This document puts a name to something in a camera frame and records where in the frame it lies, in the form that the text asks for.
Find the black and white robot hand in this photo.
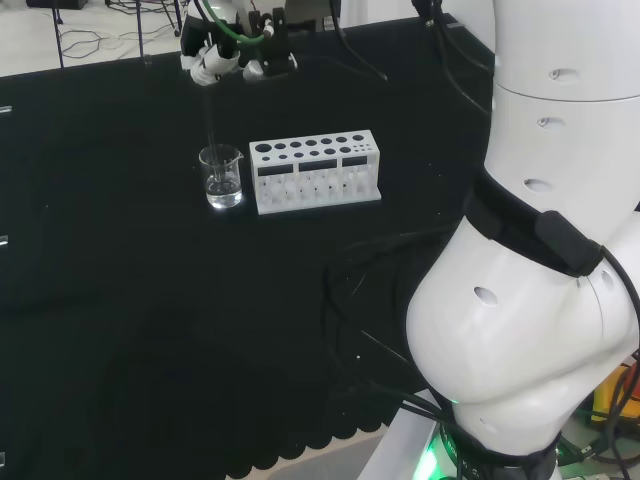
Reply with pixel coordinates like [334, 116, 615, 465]
[179, 10, 265, 88]

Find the white test tube rack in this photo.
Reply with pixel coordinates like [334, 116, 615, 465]
[248, 129, 384, 217]

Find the clear glass beaker with water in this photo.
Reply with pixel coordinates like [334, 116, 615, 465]
[198, 143, 245, 210]

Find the black box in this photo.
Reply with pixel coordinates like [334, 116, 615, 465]
[24, 0, 91, 10]

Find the black bench cloth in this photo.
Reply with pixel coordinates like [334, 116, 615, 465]
[0, 13, 496, 480]

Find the yellow stop button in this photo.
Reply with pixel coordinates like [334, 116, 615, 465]
[592, 362, 640, 424]

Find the green cable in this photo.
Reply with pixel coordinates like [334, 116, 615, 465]
[193, 0, 269, 49]

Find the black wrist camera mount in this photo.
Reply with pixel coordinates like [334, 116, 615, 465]
[244, 7, 299, 80]

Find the grey floor cable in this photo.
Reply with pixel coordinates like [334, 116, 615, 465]
[59, 27, 149, 59]

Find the thick black cable with connector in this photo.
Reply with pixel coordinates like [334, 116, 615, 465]
[412, 0, 496, 119]

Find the black cable bundle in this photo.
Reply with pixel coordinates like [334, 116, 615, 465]
[323, 227, 454, 426]

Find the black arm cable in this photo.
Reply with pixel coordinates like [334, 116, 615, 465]
[597, 244, 640, 361]

